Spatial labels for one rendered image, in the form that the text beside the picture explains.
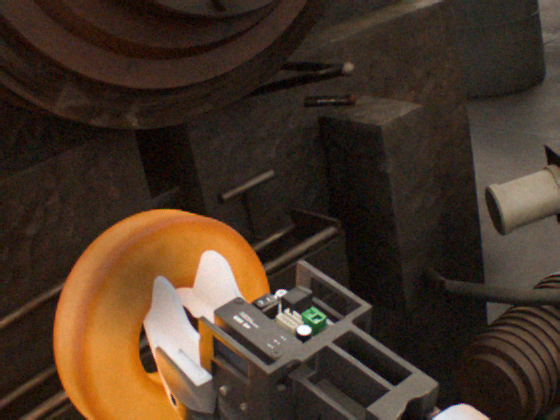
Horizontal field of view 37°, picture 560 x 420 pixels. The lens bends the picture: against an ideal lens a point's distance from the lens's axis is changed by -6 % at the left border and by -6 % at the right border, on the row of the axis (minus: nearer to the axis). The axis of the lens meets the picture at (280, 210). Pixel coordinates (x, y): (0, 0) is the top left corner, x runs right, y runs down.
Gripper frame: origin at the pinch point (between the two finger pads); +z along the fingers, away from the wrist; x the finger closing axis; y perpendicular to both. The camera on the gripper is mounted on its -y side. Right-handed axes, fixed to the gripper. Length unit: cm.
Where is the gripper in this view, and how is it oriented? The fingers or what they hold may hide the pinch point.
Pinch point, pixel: (160, 306)
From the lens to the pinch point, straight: 54.7
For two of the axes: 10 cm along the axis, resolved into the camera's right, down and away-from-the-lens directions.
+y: 0.1, -8.1, -5.8
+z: -6.8, -4.3, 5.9
